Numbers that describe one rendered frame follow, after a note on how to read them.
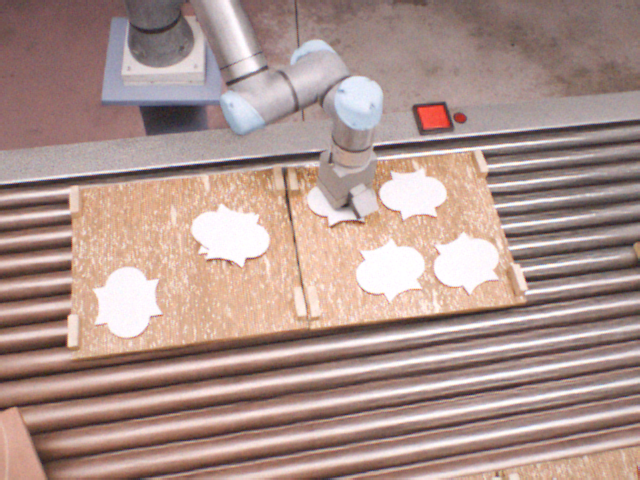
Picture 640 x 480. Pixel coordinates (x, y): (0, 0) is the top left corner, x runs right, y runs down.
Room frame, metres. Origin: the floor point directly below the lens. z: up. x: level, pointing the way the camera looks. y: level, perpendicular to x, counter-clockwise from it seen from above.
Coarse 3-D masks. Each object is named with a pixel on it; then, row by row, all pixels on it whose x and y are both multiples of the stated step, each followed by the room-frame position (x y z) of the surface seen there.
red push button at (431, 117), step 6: (420, 108) 0.99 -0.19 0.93; (426, 108) 0.99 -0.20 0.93; (432, 108) 1.00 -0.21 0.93; (438, 108) 1.00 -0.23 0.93; (420, 114) 0.97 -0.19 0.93; (426, 114) 0.98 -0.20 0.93; (432, 114) 0.98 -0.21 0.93; (438, 114) 0.98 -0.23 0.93; (444, 114) 0.98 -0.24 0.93; (426, 120) 0.96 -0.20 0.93; (432, 120) 0.96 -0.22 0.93; (438, 120) 0.96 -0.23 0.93; (444, 120) 0.97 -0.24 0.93; (426, 126) 0.94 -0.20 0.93; (432, 126) 0.95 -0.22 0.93; (438, 126) 0.95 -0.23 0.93; (444, 126) 0.95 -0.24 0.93
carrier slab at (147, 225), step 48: (96, 192) 0.66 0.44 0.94; (144, 192) 0.68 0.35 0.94; (192, 192) 0.69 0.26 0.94; (240, 192) 0.71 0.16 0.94; (96, 240) 0.56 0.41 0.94; (144, 240) 0.57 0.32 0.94; (192, 240) 0.59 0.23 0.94; (288, 240) 0.61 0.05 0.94; (96, 288) 0.46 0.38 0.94; (192, 288) 0.49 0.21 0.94; (240, 288) 0.50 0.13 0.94; (288, 288) 0.51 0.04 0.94; (96, 336) 0.37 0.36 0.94; (144, 336) 0.39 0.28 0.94; (192, 336) 0.40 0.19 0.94; (240, 336) 0.41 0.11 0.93
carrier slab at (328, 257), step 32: (384, 160) 0.83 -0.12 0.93; (416, 160) 0.84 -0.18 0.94; (448, 160) 0.85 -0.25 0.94; (288, 192) 0.72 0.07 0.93; (448, 192) 0.77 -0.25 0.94; (480, 192) 0.78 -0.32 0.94; (320, 224) 0.66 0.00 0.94; (352, 224) 0.67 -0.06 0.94; (384, 224) 0.68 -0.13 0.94; (416, 224) 0.69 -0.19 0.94; (448, 224) 0.70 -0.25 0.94; (480, 224) 0.71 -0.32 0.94; (320, 256) 0.59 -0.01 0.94; (352, 256) 0.60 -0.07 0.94; (320, 288) 0.52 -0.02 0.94; (352, 288) 0.53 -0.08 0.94; (448, 288) 0.56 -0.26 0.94; (480, 288) 0.57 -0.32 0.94; (512, 288) 0.57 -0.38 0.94; (320, 320) 0.46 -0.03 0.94; (352, 320) 0.47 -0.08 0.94; (384, 320) 0.48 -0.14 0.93
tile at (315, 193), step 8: (312, 192) 0.72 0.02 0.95; (320, 192) 0.72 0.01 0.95; (312, 200) 0.70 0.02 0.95; (320, 200) 0.70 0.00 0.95; (312, 208) 0.68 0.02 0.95; (320, 208) 0.68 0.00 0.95; (328, 208) 0.69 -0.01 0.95; (344, 208) 0.69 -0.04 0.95; (320, 216) 0.67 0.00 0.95; (328, 216) 0.67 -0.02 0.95; (336, 216) 0.67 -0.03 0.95; (344, 216) 0.67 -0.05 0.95; (352, 216) 0.67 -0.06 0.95; (328, 224) 0.65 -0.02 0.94
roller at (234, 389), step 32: (416, 352) 0.43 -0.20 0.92; (448, 352) 0.44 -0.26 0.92; (480, 352) 0.45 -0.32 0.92; (512, 352) 0.46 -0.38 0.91; (544, 352) 0.47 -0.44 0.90; (192, 384) 0.32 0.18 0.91; (224, 384) 0.33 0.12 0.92; (256, 384) 0.33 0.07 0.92; (288, 384) 0.34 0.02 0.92; (320, 384) 0.35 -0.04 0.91; (32, 416) 0.23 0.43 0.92; (64, 416) 0.24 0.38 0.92; (96, 416) 0.24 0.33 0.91; (128, 416) 0.25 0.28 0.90
